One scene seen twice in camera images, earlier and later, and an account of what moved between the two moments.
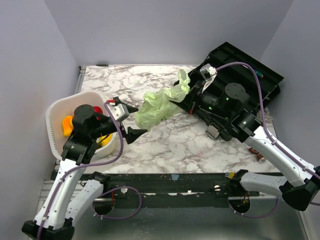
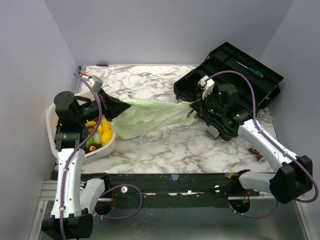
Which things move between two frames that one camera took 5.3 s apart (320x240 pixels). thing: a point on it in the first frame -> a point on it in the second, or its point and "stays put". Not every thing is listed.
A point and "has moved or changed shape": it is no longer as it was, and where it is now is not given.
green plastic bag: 158,105 has moved or changed shape
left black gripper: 132,133 -> 113,106
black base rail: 173,191 stays put
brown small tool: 260,157 stays put
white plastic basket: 56,112 stays put
